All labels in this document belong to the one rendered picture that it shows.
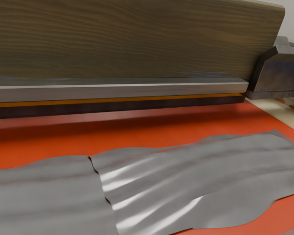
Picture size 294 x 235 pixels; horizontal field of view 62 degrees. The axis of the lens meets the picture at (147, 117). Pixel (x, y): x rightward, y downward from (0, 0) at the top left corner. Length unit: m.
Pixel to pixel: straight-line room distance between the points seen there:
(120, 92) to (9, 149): 0.08
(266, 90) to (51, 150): 0.20
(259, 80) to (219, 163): 0.11
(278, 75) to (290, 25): 2.24
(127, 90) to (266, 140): 0.12
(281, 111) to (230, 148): 0.13
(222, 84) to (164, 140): 0.07
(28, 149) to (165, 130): 0.10
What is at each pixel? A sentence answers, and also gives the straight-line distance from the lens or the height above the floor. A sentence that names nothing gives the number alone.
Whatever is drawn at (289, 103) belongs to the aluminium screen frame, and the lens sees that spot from 0.34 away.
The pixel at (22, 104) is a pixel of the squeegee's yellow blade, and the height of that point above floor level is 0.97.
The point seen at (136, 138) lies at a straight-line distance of 0.19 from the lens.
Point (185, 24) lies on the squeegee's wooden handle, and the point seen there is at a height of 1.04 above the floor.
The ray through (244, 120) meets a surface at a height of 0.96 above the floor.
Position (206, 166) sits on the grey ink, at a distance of 0.16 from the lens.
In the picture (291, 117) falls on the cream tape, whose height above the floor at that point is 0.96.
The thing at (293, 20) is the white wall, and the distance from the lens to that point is 2.50.
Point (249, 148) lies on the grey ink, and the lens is 0.21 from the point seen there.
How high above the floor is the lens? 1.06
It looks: 27 degrees down
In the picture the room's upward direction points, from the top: 10 degrees clockwise
